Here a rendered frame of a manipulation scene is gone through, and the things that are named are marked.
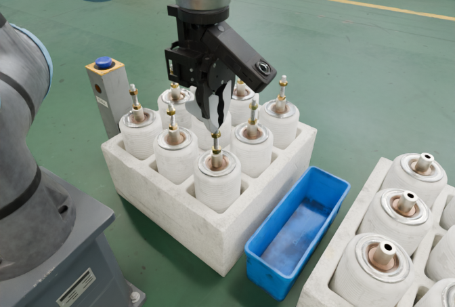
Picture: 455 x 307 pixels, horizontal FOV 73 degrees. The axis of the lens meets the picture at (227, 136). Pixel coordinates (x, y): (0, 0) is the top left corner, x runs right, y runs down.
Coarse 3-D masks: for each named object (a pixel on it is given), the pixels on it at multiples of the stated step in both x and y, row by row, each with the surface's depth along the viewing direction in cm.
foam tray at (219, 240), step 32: (128, 160) 72; (288, 160) 72; (128, 192) 81; (160, 192) 67; (192, 192) 68; (256, 192) 64; (160, 224) 77; (192, 224) 64; (224, 224) 58; (256, 224) 72; (224, 256) 63
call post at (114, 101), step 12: (120, 72) 79; (96, 84) 79; (108, 84) 78; (120, 84) 81; (96, 96) 83; (108, 96) 79; (120, 96) 82; (108, 108) 82; (120, 108) 84; (108, 120) 86; (120, 120) 86; (108, 132) 91; (120, 132) 87
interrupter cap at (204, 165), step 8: (208, 152) 63; (224, 152) 63; (200, 160) 61; (208, 160) 61; (224, 160) 62; (232, 160) 61; (200, 168) 59; (208, 168) 60; (216, 168) 60; (224, 168) 60; (232, 168) 59; (216, 176) 58
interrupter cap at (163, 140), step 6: (162, 132) 68; (168, 132) 68; (180, 132) 68; (186, 132) 68; (162, 138) 66; (168, 138) 67; (180, 138) 67; (186, 138) 66; (192, 138) 67; (162, 144) 65; (168, 144) 65; (174, 144) 65; (180, 144) 65; (186, 144) 64; (174, 150) 64
